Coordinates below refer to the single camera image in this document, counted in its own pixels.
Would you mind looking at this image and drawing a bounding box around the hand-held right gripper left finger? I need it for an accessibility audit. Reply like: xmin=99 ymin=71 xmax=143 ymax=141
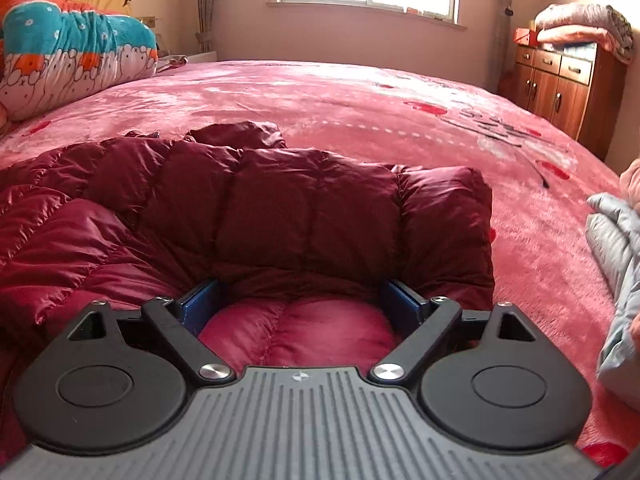
xmin=65 ymin=280 xmax=238 ymax=388

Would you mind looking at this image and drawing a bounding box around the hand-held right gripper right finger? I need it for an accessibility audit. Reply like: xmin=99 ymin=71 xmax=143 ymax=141
xmin=367 ymin=279 xmax=538 ymax=386

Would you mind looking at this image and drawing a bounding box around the maroon down jacket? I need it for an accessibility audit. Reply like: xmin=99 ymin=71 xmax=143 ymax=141
xmin=0 ymin=121 xmax=496 ymax=376

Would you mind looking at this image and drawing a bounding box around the pink bed with heart blanket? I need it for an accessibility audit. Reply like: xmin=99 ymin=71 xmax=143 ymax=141
xmin=0 ymin=60 xmax=640 ymax=466

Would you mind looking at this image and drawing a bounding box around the grey padded jacket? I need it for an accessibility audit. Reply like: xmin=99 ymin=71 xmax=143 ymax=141
xmin=585 ymin=192 xmax=640 ymax=396

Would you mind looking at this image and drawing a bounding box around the wooden drawer cabinet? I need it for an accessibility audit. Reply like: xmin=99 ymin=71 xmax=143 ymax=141
xmin=498 ymin=42 xmax=628 ymax=161

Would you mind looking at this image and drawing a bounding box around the pinkish tan padded jacket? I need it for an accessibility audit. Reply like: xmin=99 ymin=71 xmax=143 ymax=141
xmin=620 ymin=157 xmax=640 ymax=206

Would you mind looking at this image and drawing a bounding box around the teal white cartoon quilt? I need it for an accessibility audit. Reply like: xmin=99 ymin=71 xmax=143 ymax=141
xmin=0 ymin=0 xmax=160 ymax=122

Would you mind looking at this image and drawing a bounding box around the blue flat box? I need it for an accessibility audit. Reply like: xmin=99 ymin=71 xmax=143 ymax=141
xmin=562 ymin=42 xmax=598 ymax=61

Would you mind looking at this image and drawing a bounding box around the yellow pillow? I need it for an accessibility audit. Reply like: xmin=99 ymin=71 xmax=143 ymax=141
xmin=55 ymin=0 xmax=133 ymax=17

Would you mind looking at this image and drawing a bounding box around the pink folded blanket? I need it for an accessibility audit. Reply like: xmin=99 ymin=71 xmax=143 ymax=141
xmin=537 ymin=25 xmax=621 ymax=53

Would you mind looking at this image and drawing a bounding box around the grey folded blanket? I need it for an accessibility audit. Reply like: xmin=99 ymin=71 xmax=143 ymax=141
xmin=535 ymin=3 xmax=636 ymax=63

